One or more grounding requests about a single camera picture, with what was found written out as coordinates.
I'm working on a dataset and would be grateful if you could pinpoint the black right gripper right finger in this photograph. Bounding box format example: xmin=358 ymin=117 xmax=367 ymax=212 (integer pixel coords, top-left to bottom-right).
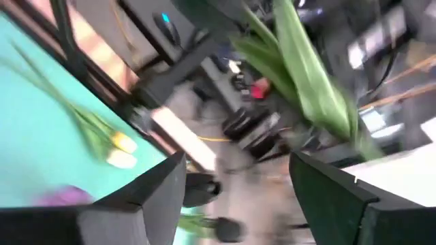
xmin=289 ymin=151 xmax=436 ymax=245

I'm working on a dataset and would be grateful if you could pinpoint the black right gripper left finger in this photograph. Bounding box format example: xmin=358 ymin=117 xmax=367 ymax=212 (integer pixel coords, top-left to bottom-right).
xmin=0 ymin=151 xmax=187 ymax=245

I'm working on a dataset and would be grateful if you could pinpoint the cream tulip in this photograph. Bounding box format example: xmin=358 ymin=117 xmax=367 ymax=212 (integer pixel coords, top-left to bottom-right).
xmin=0 ymin=56 xmax=138 ymax=170

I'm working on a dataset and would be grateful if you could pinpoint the yellow tulip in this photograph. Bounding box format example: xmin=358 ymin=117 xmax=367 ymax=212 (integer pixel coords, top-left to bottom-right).
xmin=10 ymin=40 xmax=139 ymax=154

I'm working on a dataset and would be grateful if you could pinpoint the dark purple tulip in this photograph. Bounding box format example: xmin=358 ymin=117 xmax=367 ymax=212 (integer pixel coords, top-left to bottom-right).
xmin=230 ymin=0 xmax=386 ymax=163

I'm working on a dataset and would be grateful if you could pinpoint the purple glass vase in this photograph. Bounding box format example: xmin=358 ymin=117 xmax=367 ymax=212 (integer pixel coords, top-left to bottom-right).
xmin=33 ymin=185 xmax=93 ymax=207

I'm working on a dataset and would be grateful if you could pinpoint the teal table mat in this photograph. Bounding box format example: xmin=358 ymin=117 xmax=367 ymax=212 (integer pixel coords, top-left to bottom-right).
xmin=0 ymin=13 xmax=202 ymax=245

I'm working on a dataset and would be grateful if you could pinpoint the grey desk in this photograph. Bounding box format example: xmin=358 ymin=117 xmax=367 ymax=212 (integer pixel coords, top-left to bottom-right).
xmin=73 ymin=0 xmax=205 ymax=66

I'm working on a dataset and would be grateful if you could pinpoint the black computer mouse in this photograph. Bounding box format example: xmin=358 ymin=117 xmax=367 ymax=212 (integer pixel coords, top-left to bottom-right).
xmin=152 ymin=12 xmax=182 ymax=48

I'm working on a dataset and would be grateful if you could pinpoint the silver frame bracket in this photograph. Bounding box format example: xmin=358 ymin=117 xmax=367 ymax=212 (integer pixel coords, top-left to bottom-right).
xmin=151 ymin=107 xmax=218 ymax=172

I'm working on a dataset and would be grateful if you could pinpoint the yellow cable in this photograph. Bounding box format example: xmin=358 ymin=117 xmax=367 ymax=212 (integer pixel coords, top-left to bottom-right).
xmin=196 ymin=135 xmax=233 ymax=143

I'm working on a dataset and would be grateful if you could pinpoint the black aluminium table frame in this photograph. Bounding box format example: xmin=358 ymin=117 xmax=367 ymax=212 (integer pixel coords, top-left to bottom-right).
xmin=0 ymin=0 xmax=219 ymax=161

